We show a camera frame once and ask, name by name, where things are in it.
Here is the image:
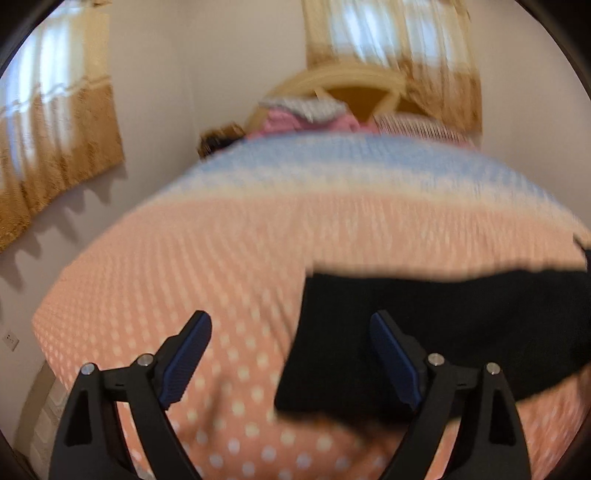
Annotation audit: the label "polka dot bed cover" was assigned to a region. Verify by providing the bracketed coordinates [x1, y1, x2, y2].
[33, 134, 590, 479]

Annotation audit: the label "beige side curtain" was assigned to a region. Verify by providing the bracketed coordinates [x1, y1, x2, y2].
[1, 1, 124, 248]

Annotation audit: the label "beige window curtain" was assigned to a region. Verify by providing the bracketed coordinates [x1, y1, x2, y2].
[301, 0, 482, 134]

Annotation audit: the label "black pants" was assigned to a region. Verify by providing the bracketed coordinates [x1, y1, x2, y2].
[274, 270, 590, 426]

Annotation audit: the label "wall power socket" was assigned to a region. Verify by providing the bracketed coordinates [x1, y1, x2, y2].
[2, 331, 19, 352]

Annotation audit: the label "pink folded blanket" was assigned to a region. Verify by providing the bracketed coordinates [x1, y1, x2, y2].
[246, 108, 379, 139]

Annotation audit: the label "striped pillow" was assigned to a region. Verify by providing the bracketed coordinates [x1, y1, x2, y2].
[373, 113, 475, 148]

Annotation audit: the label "grey patterned pillow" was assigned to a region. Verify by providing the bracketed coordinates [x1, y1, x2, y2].
[259, 97, 349, 123]

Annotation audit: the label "brown patterned bag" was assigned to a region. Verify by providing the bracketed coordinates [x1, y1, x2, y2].
[197, 123, 245, 159]

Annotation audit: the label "cream wooden headboard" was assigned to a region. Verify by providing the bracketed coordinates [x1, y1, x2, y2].
[263, 61, 407, 123]

